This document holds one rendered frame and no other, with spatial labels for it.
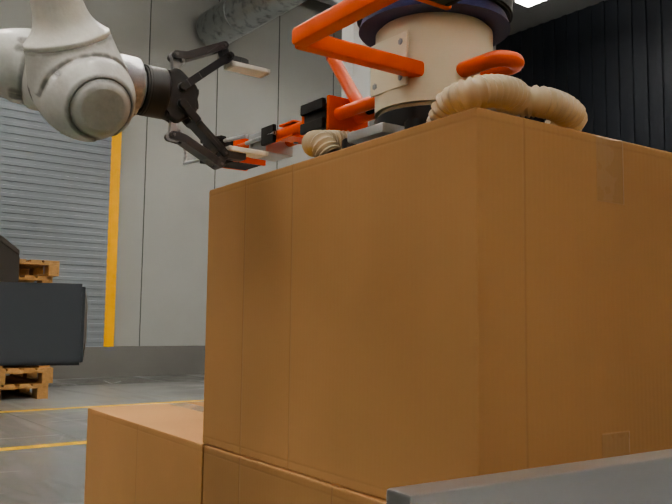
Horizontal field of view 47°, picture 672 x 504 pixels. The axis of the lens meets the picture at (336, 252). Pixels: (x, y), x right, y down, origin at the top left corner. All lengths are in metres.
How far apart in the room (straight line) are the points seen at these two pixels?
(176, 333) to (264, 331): 10.17
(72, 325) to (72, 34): 0.61
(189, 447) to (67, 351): 0.91
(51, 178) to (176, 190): 1.81
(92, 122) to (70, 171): 9.73
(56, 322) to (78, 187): 10.28
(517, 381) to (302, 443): 0.32
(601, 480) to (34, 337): 0.51
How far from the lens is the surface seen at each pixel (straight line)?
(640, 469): 0.78
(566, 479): 0.70
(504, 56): 1.04
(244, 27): 11.09
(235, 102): 12.12
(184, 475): 1.31
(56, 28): 0.97
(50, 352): 0.39
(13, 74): 1.10
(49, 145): 10.64
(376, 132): 1.03
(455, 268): 0.76
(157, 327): 11.11
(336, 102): 1.30
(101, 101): 0.93
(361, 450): 0.89
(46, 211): 10.51
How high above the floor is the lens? 0.73
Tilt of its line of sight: 5 degrees up
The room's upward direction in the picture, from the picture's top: 1 degrees clockwise
